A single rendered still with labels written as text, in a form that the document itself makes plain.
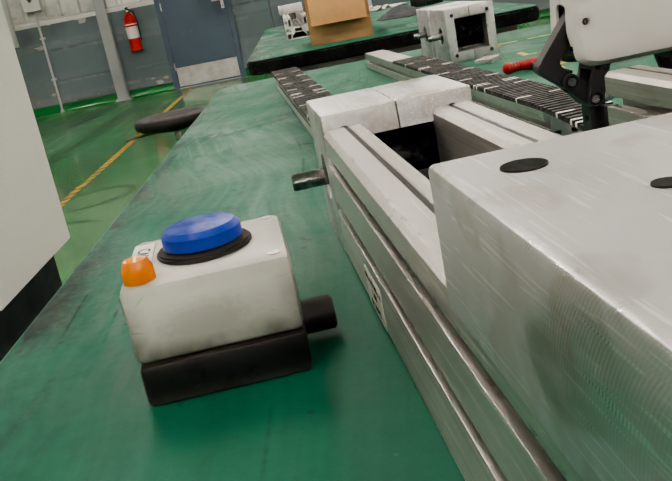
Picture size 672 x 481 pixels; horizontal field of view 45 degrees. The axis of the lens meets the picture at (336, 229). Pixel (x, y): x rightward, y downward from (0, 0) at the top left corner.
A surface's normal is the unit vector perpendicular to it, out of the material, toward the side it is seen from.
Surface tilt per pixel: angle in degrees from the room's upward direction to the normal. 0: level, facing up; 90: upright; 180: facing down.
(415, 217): 0
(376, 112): 90
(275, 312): 90
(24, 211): 90
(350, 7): 68
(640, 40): 98
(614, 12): 94
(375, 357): 0
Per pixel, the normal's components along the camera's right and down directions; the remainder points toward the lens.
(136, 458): -0.18, -0.94
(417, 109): 0.14, 0.26
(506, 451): -0.97, 0.21
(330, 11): -0.06, -0.08
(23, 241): 0.98, -0.19
